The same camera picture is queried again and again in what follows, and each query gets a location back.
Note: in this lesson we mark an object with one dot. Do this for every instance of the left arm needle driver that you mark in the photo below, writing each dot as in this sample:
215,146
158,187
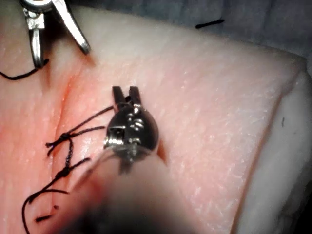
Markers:
136,131

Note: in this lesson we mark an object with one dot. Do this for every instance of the left arm needle driver jaw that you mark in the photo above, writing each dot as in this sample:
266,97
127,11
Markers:
119,96
135,96

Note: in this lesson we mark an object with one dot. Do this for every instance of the right arm needle driver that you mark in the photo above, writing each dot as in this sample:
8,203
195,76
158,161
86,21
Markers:
36,3

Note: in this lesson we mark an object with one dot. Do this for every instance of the right arm needle driver jaw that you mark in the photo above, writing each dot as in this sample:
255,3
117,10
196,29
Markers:
72,26
36,44

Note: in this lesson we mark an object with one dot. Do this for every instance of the dark left arm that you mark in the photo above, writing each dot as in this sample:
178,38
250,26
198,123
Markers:
126,195

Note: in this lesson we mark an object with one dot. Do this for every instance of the tissue pad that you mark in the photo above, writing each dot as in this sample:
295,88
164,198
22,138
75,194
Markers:
195,109

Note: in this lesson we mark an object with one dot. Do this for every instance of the black stitching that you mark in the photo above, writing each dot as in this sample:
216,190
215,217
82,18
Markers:
65,136

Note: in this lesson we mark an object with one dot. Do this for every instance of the short black thread piece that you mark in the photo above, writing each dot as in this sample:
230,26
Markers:
209,23

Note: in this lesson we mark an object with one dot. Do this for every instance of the grey cloth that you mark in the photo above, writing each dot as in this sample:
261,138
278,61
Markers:
243,14

